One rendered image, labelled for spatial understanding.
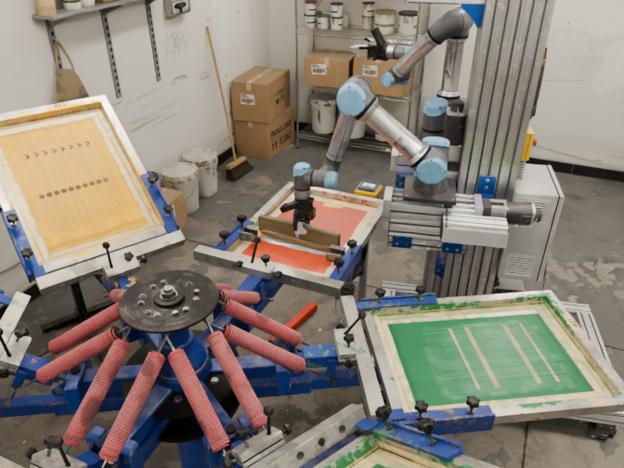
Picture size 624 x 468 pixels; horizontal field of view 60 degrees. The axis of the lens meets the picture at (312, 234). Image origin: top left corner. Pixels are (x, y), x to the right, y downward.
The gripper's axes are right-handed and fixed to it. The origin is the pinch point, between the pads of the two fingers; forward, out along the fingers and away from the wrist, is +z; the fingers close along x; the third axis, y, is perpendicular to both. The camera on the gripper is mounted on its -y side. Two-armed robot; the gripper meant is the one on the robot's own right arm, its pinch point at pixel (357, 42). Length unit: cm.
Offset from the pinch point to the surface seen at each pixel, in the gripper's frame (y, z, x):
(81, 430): 25, -56, -226
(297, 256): 58, -36, -109
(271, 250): 57, -23, -112
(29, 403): 45, -16, -226
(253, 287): 44, -44, -145
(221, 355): 20, -75, -188
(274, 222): 49, -19, -103
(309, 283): 48, -59, -129
